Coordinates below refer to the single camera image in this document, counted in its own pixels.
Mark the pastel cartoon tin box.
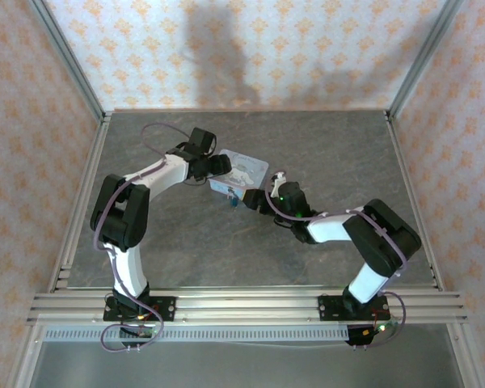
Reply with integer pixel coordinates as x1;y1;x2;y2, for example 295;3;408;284
208;148;271;203

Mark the black base plate left arm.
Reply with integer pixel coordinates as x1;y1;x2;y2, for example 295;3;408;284
103;296;177;323

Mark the black base plate right arm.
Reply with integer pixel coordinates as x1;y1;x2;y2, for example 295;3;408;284
318;293;390;323

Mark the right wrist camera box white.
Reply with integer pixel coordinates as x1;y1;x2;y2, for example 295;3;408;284
270;171;287;196

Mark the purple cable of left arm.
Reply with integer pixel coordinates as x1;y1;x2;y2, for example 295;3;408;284
93;123;195;353

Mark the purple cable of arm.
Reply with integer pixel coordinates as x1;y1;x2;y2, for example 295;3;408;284
93;123;195;353
264;169;409;349

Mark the aluminium frame cross rail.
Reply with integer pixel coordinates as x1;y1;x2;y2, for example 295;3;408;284
26;289;468;325

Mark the aluminium side rail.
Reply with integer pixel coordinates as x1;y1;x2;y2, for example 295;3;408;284
383;111;445;293
50;112;112;293

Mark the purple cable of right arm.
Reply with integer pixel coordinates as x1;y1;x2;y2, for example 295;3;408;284
264;169;409;349

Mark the grey slotted cable duct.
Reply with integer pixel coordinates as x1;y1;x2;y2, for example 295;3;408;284
42;325;351;343

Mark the aluminium corner post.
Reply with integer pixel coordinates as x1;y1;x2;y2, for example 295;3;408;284
27;0;107;119
387;0;466;119

